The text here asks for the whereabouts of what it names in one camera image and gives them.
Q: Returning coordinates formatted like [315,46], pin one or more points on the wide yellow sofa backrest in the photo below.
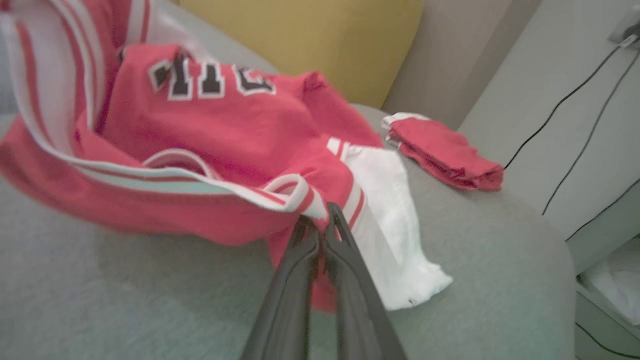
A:
[325,40]

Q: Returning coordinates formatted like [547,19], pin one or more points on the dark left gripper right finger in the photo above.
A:
[355,300]

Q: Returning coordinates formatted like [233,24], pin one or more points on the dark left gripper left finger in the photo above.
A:
[287,300]

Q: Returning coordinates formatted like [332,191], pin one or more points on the red shorts with white stripe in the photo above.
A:
[445,150]

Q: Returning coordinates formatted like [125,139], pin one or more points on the wall power plug adapter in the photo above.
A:
[627,30]

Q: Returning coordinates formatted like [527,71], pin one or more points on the red mesh basketball jersey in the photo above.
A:
[225,130]

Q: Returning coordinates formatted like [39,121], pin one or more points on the large grey sofa seat cushion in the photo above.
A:
[100,300]

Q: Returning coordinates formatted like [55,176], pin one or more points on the white low shelf unit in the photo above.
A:
[610,235]

